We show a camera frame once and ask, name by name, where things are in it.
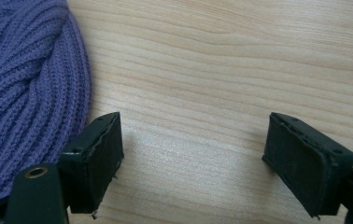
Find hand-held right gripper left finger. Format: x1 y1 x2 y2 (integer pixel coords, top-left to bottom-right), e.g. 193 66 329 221
56 111 125 219

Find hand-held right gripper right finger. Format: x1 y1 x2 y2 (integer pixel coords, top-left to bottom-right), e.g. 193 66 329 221
261 112 353 218

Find purple knitted sweater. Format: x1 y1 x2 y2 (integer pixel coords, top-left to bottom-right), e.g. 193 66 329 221
0 0 92 209

